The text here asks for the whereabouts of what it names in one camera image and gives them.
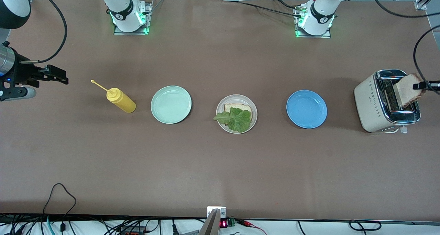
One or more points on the blue plate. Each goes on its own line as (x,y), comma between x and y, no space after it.
(306,109)

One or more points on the beige plate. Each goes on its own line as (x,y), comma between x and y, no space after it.
(220,104)

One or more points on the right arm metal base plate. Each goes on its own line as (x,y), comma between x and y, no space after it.
(150,22)

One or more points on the large bread slice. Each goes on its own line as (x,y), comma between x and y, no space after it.
(405,90)

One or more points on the red digit display module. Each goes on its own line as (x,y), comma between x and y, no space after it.
(224,224)

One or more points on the grey aluminium camera mast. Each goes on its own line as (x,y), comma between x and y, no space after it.
(210,226)

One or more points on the yellow squeeze bottle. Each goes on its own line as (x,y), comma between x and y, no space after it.
(122,102)

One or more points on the pale green plate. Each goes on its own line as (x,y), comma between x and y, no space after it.
(170,104)

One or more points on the small bread slice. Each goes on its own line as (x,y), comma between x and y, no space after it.
(228,108)

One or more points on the cream and chrome toaster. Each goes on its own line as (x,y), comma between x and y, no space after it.
(369,104)

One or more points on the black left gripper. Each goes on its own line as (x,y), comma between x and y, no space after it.
(423,86)

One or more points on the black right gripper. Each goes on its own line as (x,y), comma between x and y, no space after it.
(22,73)

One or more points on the white metal mounting bracket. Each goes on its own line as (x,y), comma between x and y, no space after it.
(216,209)

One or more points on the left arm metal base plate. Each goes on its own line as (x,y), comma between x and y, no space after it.
(311,36)

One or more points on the green lettuce leaf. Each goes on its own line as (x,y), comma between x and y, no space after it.
(239,120)

